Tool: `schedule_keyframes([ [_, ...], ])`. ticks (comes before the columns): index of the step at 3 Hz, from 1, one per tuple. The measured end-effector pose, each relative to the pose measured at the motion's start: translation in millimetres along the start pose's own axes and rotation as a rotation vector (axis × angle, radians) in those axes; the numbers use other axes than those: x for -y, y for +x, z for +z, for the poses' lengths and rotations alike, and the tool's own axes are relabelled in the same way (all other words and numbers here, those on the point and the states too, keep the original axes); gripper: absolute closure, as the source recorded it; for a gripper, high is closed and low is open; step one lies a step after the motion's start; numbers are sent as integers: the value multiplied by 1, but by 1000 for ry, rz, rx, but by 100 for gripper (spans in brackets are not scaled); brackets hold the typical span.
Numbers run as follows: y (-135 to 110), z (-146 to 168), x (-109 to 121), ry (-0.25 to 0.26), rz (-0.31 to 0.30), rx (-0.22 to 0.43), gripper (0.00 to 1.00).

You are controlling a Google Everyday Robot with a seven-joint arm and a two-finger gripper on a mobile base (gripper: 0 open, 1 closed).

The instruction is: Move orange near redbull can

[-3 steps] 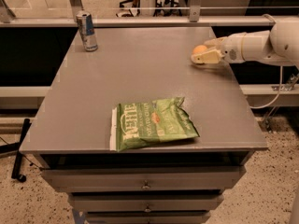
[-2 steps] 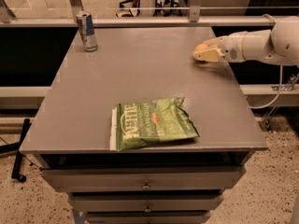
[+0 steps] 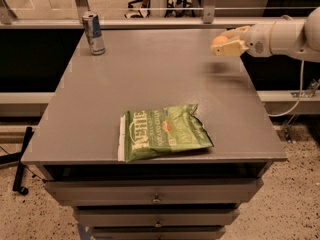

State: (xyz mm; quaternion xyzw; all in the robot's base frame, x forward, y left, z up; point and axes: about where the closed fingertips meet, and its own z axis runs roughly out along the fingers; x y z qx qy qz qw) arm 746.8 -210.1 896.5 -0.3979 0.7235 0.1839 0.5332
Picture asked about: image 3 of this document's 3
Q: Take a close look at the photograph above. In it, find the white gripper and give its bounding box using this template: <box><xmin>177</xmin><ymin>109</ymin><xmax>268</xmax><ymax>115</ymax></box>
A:
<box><xmin>211</xmin><ymin>23</ymin><xmax>273</xmax><ymax>58</ymax></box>

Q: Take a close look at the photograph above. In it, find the orange fruit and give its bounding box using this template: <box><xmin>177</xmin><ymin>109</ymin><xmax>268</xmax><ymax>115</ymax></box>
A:
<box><xmin>212</xmin><ymin>35</ymin><xmax>229</xmax><ymax>45</ymax></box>

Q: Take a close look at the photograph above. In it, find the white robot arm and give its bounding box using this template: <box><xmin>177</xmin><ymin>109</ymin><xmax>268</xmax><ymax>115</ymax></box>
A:
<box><xmin>210</xmin><ymin>8</ymin><xmax>320</xmax><ymax>62</ymax></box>

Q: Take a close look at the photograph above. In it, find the redbull can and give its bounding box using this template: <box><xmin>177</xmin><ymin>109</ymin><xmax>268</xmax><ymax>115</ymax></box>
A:
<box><xmin>82</xmin><ymin>10</ymin><xmax>105</xmax><ymax>55</ymax></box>

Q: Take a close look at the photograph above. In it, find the black office chair base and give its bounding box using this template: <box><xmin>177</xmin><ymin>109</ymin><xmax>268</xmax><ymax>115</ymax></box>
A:
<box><xmin>124</xmin><ymin>0</ymin><xmax>195</xmax><ymax>19</ymax></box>

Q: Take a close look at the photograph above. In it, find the green kettle chips bag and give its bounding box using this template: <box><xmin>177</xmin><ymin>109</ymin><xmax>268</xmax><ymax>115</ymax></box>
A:
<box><xmin>118</xmin><ymin>104</ymin><xmax>214</xmax><ymax>162</ymax></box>

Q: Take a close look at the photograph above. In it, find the grey drawer cabinet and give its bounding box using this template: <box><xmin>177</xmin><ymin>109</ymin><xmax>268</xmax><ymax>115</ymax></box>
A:
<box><xmin>23</xmin><ymin>29</ymin><xmax>286</xmax><ymax>240</ymax></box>

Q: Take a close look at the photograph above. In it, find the black stand leg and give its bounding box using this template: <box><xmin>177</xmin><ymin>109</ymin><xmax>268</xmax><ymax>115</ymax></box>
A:
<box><xmin>0</xmin><ymin>126</ymin><xmax>33</xmax><ymax>195</ymax></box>

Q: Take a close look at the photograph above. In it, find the metal rail bracket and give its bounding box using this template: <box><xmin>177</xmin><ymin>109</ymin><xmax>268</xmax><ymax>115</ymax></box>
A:
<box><xmin>202</xmin><ymin>6</ymin><xmax>215</xmax><ymax>24</ymax></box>

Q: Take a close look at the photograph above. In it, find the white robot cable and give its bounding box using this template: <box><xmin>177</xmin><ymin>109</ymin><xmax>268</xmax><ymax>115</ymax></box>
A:
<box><xmin>267</xmin><ymin>59</ymin><xmax>306</xmax><ymax>118</ymax></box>

